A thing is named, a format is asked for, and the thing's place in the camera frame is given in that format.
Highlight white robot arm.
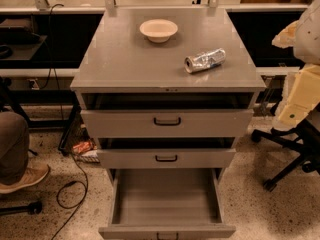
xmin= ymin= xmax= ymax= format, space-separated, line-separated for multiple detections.
xmin=272 ymin=0 xmax=320 ymax=130

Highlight top grey drawer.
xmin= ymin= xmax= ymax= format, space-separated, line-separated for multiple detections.
xmin=81 ymin=93 xmax=253 ymax=138

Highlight black office chair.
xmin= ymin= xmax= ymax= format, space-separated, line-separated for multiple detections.
xmin=251 ymin=105 xmax=320 ymax=192

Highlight middle grey drawer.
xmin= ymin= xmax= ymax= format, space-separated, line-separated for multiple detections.
xmin=98 ymin=138 xmax=236 ymax=169

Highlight black chair base left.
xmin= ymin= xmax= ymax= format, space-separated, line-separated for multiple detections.
xmin=0 ymin=201 xmax=42 ymax=216

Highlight black middle drawer handle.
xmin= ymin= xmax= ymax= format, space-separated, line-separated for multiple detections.
xmin=155 ymin=155 xmax=178 ymax=163

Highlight silver redbull can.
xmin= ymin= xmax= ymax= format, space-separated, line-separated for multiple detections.
xmin=184 ymin=48 xmax=226 ymax=74

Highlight bottom grey drawer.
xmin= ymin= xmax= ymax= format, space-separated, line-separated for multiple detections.
xmin=99 ymin=168 xmax=236 ymax=240

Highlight grey drawer cabinet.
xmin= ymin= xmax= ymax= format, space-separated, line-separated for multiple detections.
xmin=69 ymin=6 xmax=267 ymax=184

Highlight black top drawer handle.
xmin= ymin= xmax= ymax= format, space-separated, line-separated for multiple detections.
xmin=153 ymin=117 xmax=182 ymax=127

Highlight person's leg brown trousers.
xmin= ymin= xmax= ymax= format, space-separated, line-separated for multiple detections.
xmin=0 ymin=112 xmax=29 ymax=185

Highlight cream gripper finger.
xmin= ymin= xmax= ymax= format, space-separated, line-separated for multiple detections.
xmin=277 ymin=64 xmax=320 ymax=127
xmin=271 ymin=21 xmax=298 ymax=49

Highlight white paper bowl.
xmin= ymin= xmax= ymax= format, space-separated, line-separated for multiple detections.
xmin=139 ymin=19 xmax=178 ymax=43

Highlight orange snack packet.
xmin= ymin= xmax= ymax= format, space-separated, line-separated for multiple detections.
xmin=72 ymin=140 xmax=94 ymax=155

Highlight black drawer handle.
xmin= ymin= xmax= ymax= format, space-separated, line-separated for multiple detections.
xmin=155 ymin=155 xmax=178 ymax=163
xmin=153 ymin=117 xmax=182 ymax=127

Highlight grey drawer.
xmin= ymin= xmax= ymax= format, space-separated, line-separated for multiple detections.
xmin=98 ymin=138 xmax=236 ymax=169
xmin=81 ymin=93 xmax=253 ymax=138
xmin=99 ymin=168 xmax=236 ymax=240

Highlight black floor cable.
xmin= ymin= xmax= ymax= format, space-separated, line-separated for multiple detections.
xmin=39 ymin=3 xmax=90 ymax=240

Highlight tan sneaker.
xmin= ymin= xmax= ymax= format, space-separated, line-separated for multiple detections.
xmin=0 ymin=164 xmax=50 ymax=194

